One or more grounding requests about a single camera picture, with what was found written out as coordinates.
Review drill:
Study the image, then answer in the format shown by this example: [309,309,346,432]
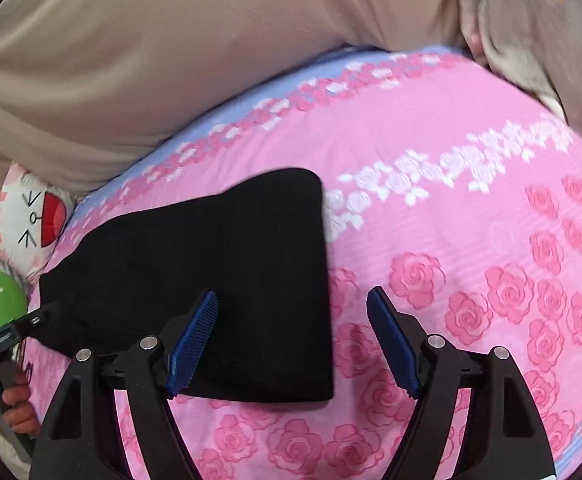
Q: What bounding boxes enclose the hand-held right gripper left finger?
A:
[28,289,219,480]

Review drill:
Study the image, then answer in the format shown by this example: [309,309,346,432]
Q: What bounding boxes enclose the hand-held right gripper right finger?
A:
[366,286,558,480]

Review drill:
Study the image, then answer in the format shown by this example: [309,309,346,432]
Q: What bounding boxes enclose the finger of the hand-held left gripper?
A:
[13,304,62,345]

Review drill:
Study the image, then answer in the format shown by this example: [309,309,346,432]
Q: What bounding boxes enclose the black pants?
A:
[38,167,335,403]

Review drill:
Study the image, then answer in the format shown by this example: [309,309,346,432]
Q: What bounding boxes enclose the person's left hand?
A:
[0,367,42,437]

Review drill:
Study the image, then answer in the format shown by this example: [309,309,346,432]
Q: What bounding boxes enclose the green plush toy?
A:
[0,270,28,333]

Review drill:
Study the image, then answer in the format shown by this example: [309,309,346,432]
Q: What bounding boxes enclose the cat face pillow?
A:
[0,162,74,281]

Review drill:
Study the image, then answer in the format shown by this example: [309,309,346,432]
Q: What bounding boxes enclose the pink floral bedsheet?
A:
[21,45,582,480]

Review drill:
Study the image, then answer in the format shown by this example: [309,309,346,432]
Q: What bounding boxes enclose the floral cream pillow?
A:
[451,0,582,146]

